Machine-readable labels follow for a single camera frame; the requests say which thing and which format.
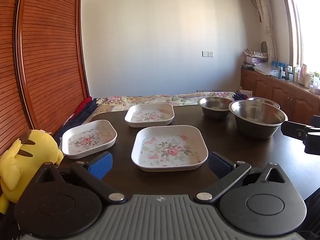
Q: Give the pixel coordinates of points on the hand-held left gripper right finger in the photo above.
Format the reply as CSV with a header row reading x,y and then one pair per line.
x,y
220,165

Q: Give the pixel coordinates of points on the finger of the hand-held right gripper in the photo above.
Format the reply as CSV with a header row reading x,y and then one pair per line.
x,y
292,129
316,120

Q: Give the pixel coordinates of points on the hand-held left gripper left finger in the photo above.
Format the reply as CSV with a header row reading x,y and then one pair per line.
x,y
101,165

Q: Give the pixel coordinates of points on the small floral square plate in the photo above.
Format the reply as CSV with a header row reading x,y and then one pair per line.
x,y
87,140
150,116

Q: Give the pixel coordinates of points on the large steel bowl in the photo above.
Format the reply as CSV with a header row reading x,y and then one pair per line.
x,y
257,122

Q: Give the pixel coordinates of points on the small steel bowl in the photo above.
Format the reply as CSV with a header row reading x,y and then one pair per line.
x,y
215,108
265,100

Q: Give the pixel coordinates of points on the large floral square plate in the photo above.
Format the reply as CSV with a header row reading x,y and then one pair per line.
x,y
170,151

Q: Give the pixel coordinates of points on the wooden cabinet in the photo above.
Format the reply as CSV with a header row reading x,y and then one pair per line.
x,y
275,92

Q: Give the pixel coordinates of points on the row of bottles and jars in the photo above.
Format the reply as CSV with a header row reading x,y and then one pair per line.
x,y
297,76

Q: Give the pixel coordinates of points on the dark blue red blanket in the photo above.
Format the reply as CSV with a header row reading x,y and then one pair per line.
x,y
82,112

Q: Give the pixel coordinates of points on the white paper bag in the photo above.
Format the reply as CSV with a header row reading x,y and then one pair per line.
x,y
246,93

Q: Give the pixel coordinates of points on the dark blue cloth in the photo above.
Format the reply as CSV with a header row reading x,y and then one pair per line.
x,y
240,96

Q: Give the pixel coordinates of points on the clear plastic bag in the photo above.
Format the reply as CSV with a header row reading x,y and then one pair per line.
x,y
266,69

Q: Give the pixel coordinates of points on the floral bedspread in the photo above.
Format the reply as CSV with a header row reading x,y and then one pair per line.
x,y
120,101

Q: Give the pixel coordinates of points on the yellow plush toy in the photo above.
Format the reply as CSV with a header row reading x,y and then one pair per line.
x,y
25,160

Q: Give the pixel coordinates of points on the dark flat box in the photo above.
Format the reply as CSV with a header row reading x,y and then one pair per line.
x,y
248,66

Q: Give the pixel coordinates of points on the purple box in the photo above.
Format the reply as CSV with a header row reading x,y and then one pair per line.
x,y
256,60

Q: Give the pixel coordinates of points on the pile of folded cloth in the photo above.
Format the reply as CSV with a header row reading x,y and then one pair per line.
x,y
255,53

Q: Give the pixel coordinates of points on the dark woven fan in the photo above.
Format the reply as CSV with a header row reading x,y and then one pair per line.
x,y
264,47

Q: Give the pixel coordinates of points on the white patterned curtain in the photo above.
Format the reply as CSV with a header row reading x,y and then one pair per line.
x,y
266,17

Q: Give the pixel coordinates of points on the red curtain tassel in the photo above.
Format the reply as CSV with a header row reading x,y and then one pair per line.
x,y
260,17

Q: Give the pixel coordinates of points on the wooden slatted wardrobe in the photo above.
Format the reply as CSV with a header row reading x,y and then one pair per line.
x,y
45,55

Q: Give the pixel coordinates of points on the wall outlet strip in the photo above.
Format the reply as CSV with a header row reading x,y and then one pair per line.
x,y
208,90

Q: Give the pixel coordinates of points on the white wall switch plate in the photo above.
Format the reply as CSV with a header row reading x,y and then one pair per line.
x,y
207,53

